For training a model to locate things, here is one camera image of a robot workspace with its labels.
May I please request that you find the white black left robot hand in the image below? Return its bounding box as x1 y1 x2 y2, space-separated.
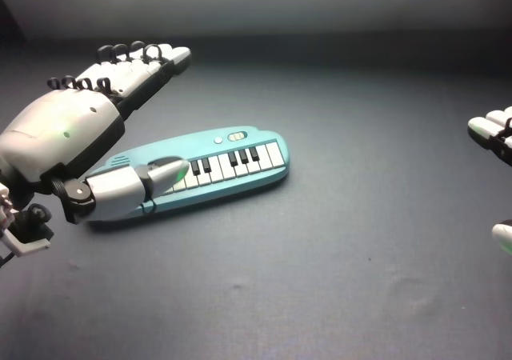
0 40 192 226

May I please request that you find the grey table cloth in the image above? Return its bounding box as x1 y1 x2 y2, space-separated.
0 35 512 360

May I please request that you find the teal toy piano keyboard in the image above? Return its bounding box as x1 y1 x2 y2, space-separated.
83 125 290 222

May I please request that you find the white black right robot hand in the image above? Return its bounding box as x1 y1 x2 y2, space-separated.
466 106 512 257

